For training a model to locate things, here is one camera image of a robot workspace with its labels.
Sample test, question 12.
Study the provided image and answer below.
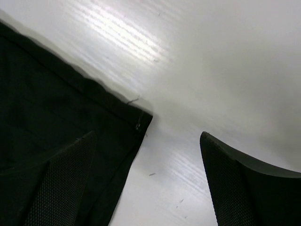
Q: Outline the black pleated skirt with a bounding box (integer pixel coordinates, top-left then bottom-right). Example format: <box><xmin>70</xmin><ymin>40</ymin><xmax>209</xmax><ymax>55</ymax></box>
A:
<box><xmin>0</xmin><ymin>24</ymin><xmax>152</xmax><ymax>226</ymax></box>

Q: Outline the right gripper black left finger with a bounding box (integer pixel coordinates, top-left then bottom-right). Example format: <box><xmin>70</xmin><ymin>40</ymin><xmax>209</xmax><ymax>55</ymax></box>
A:
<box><xmin>23</xmin><ymin>131</ymin><xmax>96</xmax><ymax>226</ymax></box>

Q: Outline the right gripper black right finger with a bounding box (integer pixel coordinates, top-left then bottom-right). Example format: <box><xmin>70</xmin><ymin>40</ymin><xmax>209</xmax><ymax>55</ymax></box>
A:
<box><xmin>200</xmin><ymin>132</ymin><xmax>301</xmax><ymax>226</ymax></box>

